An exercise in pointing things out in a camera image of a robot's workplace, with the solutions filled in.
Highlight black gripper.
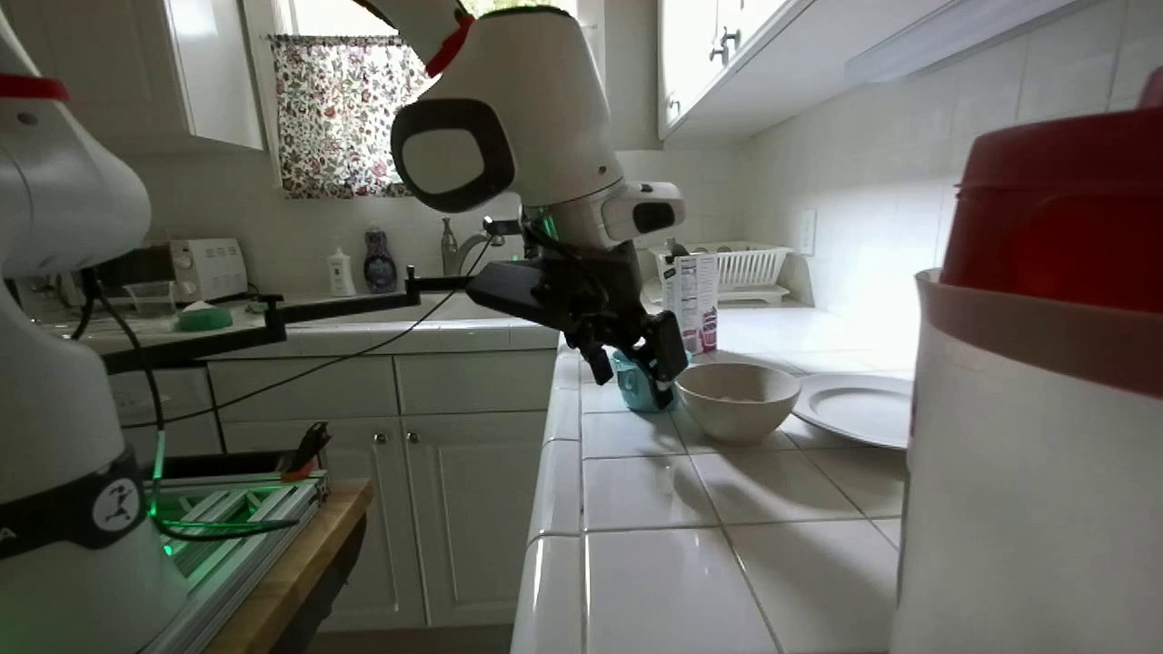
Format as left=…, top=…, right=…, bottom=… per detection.
left=543, top=238, right=691, bottom=415

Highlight white ceramic bowl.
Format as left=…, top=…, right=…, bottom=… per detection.
left=671, top=360, right=808, bottom=448

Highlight clear plastic cup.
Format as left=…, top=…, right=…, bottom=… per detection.
left=125, top=279, right=182, bottom=322

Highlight white dish rack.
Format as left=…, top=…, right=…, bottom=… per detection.
left=701, top=238, right=792, bottom=305

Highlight white lower kitchen cabinets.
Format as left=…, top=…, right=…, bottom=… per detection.
left=114, top=347, right=561, bottom=632

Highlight metal kitchen faucet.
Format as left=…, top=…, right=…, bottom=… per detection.
left=436, top=214, right=489, bottom=279

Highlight white plate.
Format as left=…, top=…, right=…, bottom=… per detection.
left=792, top=375, right=917, bottom=452

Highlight blue dish soap bottle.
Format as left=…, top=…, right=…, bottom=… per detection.
left=360, top=230, right=402, bottom=295

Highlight white soap bottle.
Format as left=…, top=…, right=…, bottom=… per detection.
left=324, top=245, right=356, bottom=300

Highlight white cabinet above tiled counter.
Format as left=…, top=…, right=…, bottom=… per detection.
left=653, top=0, right=1082, bottom=140

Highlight black table clamp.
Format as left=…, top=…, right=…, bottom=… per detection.
left=273, top=418, right=334, bottom=481

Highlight floral window curtain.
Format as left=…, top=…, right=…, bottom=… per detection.
left=267, top=31, right=436, bottom=200

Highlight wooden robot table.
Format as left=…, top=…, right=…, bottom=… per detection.
left=196, top=474, right=379, bottom=654

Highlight green sponge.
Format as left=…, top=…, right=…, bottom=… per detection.
left=173, top=300, right=235, bottom=334

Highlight white container with red lid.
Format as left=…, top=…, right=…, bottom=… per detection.
left=888, top=64, right=1163, bottom=654

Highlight white toaster oven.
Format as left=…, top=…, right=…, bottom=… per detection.
left=167, top=232, right=250, bottom=300

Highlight white cabinet beside window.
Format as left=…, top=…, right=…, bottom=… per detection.
left=23, top=0, right=270, bottom=156

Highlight black camera on boom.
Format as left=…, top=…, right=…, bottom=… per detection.
left=481, top=210, right=531, bottom=242

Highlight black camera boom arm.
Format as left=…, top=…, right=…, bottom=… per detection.
left=103, top=268, right=488, bottom=375

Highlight black camera cable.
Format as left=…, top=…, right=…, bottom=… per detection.
left=85, top=232, right=496, bottom=437

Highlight green lit metal frame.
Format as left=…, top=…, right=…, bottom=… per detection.
left=141, top=468, right=330, bottom=654

